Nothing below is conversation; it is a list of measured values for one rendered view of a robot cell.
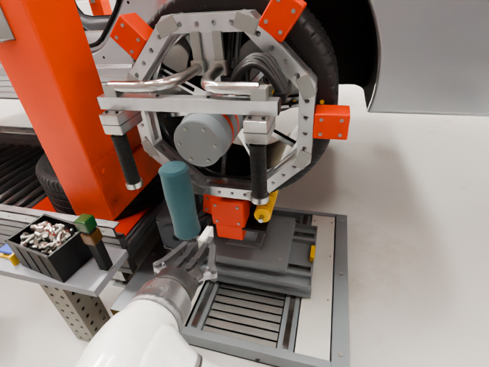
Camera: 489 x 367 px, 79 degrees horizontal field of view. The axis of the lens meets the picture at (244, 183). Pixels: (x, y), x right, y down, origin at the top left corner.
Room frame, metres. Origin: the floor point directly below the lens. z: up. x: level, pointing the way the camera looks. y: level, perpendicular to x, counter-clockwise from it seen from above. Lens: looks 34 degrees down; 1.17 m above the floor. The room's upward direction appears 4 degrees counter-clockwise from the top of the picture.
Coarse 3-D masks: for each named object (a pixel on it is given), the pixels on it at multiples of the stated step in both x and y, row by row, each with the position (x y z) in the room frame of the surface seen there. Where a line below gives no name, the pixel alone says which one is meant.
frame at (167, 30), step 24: (168, 24) 0.83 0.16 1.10; (192, 24) 0.82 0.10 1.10; (216, 24) 0.80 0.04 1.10; (240, 24) 0.78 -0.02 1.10; (144, 48) 0.86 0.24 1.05; (168, 48) 0.90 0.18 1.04; (264, 48) 0.76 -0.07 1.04; (288, 48) 0.79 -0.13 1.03; (144, 72) 0.87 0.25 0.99; (288, 72) 0.75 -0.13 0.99; (312, 72) 0.78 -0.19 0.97; (312, 96) 0.73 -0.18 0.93; (144, 120) 0.88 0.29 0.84; (312, 120) 0.73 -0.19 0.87; (144, 144) 0.89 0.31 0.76; (168, 144) 0.93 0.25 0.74; (312, 144) 0.77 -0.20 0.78; (192, 168) 0.89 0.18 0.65; (288, 168) 0.75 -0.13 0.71; (216, 192) 0.82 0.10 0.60; (240, 192) 0.79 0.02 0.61
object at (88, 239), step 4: (96, 232) 0.65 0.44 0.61; (100, 232) 0.67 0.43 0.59; (84, 236) 0.64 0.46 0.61; (88, 236) 0.64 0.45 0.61; (92, 236) 0.64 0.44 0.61; (96, 236) 0.65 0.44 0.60; (100, 236) 0.66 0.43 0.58; (84, 240) 0.64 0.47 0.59; (88, 240) 0.64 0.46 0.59; (92, 240) 0.63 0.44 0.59; (96, 240) 0.64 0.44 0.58; (88, 244) 0.64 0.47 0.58; (92, 244) 0.63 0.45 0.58; (96, 244) 0.64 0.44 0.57
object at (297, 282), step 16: (304, 224) 1.09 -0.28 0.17; (304, 240) 0.99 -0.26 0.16; (304, 256) 0.91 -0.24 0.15; (224, 272) 0.85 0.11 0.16; (240, 272) 0.85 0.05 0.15; (256, 272) 0.84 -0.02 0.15; (272, 272) 0.83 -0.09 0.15; (288, 272) 0.81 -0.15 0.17; (304, 272) 0.81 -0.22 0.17; (272, 288) 0.78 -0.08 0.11; (288, 288) 0.76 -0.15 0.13; (304, 288) 0.74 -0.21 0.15
